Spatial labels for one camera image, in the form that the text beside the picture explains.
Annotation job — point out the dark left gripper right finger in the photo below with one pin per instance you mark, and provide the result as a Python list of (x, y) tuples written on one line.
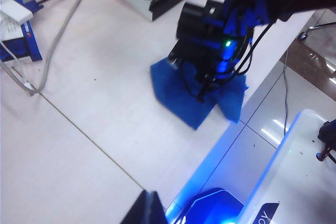
[(157, 211)]

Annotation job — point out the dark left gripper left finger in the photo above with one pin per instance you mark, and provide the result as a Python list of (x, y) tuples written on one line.
[(140, 211)]

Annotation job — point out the blue-black right gripper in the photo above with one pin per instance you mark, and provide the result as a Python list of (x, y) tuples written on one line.
[(194, 24)]

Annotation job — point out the blue microfibre rag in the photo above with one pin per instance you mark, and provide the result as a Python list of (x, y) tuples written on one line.
[(178, 103)]

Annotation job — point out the white robot base body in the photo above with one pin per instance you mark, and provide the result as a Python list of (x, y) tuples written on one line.
[(302, 182)]

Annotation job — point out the chrome chair leg with caster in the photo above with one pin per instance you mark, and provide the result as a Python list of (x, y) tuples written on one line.
[(323, 26)]

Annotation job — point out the blue VGA connector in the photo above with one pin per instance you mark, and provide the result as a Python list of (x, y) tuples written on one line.
[(32, 5)]

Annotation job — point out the blue and white box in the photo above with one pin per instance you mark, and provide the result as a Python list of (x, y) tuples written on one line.
[(29, 43)]

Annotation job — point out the white adapter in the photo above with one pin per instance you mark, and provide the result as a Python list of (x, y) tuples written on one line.
[(15, 10)]

